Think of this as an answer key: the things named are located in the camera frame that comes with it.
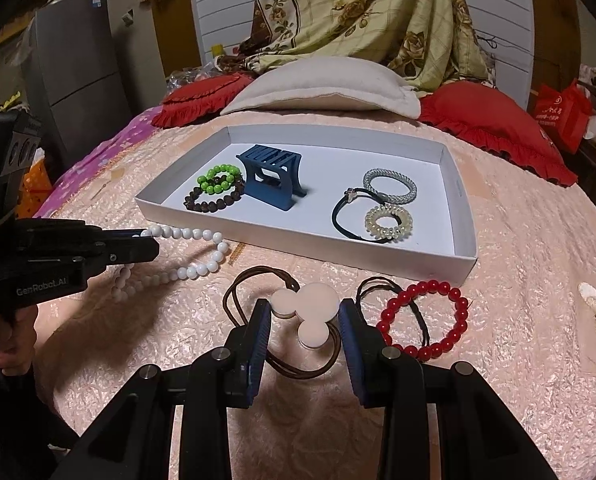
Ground orange mesh bag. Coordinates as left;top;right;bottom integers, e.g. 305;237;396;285
23;160;54;218

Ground grey refrigerator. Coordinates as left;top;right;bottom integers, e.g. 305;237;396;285
20;0;131;171

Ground beige pillow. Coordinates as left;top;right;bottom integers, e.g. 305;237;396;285
219;56;422;121

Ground red bead bracelet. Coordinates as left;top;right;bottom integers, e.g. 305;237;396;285
378;280;471;361

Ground pink quilted bedspread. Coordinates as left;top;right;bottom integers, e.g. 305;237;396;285
28;110;596;480

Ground black hair tie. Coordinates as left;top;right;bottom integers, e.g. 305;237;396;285
332;187;393;245

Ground red fringed flat pillow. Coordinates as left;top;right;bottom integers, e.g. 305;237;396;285
151;72;256;128

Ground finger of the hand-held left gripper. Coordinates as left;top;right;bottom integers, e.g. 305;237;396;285
103;237;159;266
98;229;151;242

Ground person's left hand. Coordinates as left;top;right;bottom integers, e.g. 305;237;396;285
0;305;39;373

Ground brown hair tie white discs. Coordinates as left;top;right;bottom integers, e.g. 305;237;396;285
222;265;351;380

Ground white bead necklace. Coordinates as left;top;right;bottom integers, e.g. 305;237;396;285
110;225;231;303

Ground floral yellow blanket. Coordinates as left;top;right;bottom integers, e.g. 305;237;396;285
215;0;496;93

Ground silver mesh bracelet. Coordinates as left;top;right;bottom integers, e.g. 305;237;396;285
363;167;419;206

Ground thin dark brown hair tie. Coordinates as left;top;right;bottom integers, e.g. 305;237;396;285
355;276;433;346

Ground red ruffled plump pillow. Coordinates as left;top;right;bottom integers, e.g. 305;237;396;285
418;81;578;188

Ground green bead bracelet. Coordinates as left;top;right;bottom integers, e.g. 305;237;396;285
197;163;242;196

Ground red shopping bag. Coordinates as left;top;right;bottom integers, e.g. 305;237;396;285
532;77;594;156

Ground purple patterned bed sheet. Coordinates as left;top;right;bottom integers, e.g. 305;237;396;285
35;112;166;218

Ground black cable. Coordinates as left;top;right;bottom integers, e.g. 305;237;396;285
478;32;508;53

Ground white shallow cardboard tray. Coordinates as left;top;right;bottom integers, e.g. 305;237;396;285
134;125;479;285

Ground blue hair claw clip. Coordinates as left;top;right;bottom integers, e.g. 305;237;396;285
235;145;311;211

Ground clear crinkled plastic bag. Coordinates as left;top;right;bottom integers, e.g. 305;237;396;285
165;62;219;93

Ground clear spiral hair tie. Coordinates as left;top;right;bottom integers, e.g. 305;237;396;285
365;204;413;240

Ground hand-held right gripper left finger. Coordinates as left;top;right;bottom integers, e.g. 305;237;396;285
53;299;273;480

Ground white flower hairpin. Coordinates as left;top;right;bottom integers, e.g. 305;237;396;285
578;282;596;368

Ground brown bead bracelet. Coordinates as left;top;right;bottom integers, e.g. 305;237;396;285
183;172;249;216

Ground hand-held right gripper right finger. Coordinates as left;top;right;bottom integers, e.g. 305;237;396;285
339;297;548;480

